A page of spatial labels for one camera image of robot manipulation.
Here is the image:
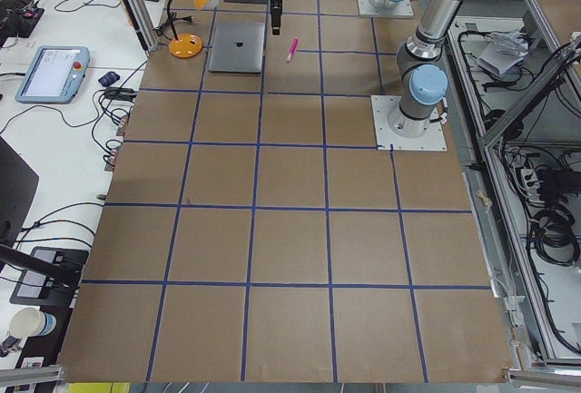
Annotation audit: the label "pink pen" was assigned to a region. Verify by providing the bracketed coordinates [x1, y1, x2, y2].
[286, 37, 300, 63]

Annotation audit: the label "grey closed laptop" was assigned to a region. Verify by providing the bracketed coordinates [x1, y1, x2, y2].
[209, 22, 265, 74]

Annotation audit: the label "orange desk lamp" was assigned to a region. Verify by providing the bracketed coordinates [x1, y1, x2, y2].
[165, 0, 223, 59]

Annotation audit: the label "small blue object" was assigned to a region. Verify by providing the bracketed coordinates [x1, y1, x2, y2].
[98, 71, 120, 87]

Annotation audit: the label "blue teach pendant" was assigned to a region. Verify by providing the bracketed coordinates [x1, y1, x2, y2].
[15, 45, 91, 104]

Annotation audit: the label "white power strip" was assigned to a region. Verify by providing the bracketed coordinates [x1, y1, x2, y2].
[517, 158, 540, 201]

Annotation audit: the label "black monitor stand base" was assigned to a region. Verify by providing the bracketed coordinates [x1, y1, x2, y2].
[4, 247, 89, 307]

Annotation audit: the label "white paper cup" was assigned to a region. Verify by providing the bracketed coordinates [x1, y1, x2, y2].
[8, 307, 57, 339]

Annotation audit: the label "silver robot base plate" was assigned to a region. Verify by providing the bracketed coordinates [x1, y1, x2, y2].
[370, 95, 447, 152]

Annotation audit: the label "aluminium frame post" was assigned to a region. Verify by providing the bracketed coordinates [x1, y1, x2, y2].
[122, 0, 159, 53]

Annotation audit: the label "coiled black cables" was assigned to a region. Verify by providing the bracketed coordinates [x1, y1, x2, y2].
[528, 204, 580, 267]

